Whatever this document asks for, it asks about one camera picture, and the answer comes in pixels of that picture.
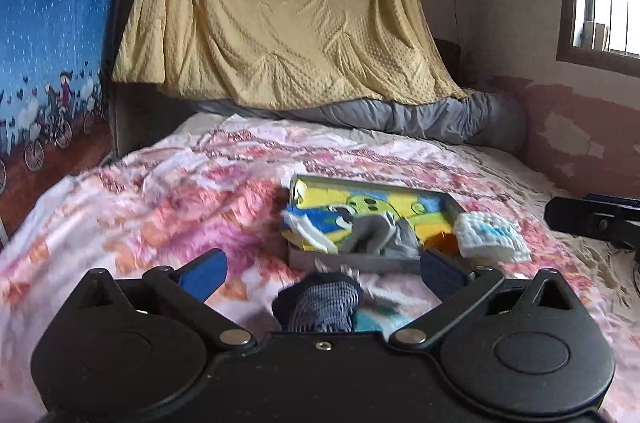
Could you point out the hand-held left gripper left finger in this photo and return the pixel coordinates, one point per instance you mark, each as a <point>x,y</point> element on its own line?
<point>202,274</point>

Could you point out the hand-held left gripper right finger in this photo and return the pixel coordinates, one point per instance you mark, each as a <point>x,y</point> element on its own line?
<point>440,274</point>

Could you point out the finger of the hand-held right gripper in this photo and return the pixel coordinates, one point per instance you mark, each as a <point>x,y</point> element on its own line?
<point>612,199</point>
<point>580,215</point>

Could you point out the white knitted cloth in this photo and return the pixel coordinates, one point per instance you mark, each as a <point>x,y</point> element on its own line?
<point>492,235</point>

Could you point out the grey sock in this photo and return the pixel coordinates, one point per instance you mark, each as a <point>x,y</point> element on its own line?
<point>380,233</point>

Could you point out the cartoon print storage box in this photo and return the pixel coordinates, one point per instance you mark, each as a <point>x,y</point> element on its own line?
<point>415,203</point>

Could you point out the dark striped sock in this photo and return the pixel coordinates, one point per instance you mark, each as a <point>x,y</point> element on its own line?
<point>320,305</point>

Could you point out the light blue cloth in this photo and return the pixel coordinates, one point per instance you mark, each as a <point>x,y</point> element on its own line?
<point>380,320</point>

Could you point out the pink floral bedsheet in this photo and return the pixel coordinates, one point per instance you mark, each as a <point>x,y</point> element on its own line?
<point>150,213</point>

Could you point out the white blue-trimmed cloth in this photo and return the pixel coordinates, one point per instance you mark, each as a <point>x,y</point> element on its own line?
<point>307,230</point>

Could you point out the grey duvet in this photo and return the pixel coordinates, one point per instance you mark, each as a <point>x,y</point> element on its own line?
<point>425,118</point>

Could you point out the dark bed headboard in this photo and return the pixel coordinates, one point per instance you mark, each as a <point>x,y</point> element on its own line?
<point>135,113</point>

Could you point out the dark wooden furniture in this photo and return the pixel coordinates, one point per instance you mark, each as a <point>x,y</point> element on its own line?
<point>452,58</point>

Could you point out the yellow hanging blanket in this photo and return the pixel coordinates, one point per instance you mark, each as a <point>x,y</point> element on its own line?
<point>280,3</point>

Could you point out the blue printed wall cloth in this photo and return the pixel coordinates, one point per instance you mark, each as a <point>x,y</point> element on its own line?
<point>50,28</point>

